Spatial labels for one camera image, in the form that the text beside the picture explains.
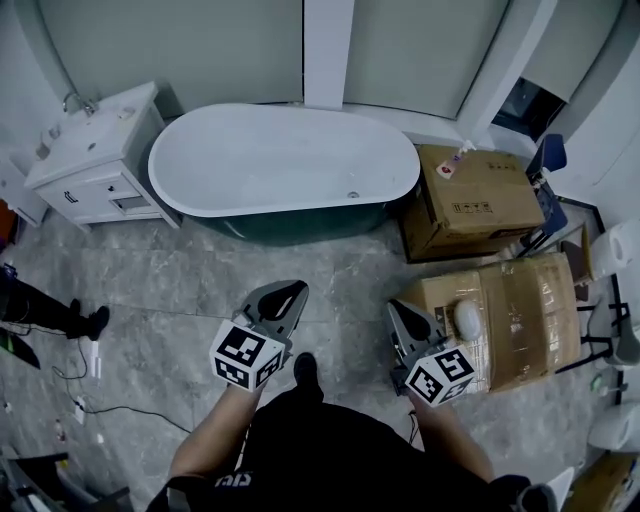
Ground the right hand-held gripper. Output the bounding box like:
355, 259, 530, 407
386, 298, 477, 408

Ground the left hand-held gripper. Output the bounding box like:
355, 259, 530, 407
208, 279, 310, 396

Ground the white and green bathtub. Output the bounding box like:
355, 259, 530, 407
147, 102, 422, 247

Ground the person's left forearm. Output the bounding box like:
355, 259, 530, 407
168, 383, 267, 482

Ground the person's right forearm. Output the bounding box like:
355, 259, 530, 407
408, 393, 496, 485

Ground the white oval object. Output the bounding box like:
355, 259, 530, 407
453, 300, 483, 342

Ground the person's black shoe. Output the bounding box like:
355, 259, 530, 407
293, 351, 326, 402

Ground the taped brown cardboard box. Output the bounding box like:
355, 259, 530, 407
398, 251, 584, 396

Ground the plain brown cardboard box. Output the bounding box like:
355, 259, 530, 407
397, 143, 548, 263

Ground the person's black shirt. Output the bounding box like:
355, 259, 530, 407
147, 387, 532, 512

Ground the white pump bottle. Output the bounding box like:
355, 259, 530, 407
434, 139, 477, 179

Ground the brown wooden board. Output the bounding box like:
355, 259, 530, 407
559, 224, 595, 302

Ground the blue folding chair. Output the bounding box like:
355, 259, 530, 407
516, 133, 570, 257

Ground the white paper roll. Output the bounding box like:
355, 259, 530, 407
591, 217, 640, 282

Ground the white vanity cabinet with sink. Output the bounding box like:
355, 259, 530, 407
23, 81, 183, 234

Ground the yellow cardboard box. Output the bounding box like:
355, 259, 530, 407
568, 451, 640, 512

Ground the chrome sink faucet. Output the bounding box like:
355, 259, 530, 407
62, 91, 100, 118

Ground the small white side cabinet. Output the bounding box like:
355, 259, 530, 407
0, 158, 50, 229

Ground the black floor cable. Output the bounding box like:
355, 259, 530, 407
49, 337, 194, 435

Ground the black metal rack frame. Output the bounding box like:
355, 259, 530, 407
553, 203, 632, 404

